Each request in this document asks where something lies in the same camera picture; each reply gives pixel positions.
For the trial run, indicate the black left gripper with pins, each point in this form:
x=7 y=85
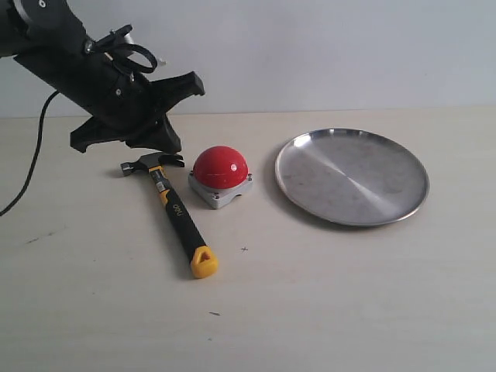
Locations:
x=111 y=85

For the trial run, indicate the red dome push button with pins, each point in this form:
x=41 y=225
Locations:
x=219 y=175

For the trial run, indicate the black yellow claw hammer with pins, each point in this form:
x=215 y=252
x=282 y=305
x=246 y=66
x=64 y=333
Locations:
x=202 y=260

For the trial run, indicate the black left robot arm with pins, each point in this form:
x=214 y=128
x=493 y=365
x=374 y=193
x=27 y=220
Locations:
x=45 y=23

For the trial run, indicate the round stainless steel plate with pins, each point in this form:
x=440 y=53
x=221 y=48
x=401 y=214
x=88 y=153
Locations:
x=351 y=177

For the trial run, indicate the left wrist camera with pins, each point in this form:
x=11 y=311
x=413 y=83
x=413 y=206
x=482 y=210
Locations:
x=115 y=37

